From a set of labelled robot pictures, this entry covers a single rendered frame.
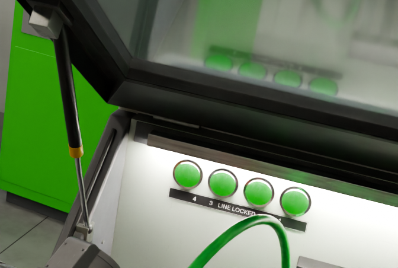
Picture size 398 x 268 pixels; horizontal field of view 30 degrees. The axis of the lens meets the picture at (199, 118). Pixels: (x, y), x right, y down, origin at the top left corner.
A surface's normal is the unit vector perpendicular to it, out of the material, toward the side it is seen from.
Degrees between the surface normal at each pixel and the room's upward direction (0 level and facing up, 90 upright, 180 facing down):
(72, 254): 37
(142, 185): 90
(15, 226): 0
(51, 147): 90
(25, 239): 0
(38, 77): 90
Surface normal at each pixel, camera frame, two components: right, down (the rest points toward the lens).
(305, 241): -0.23, 0.26
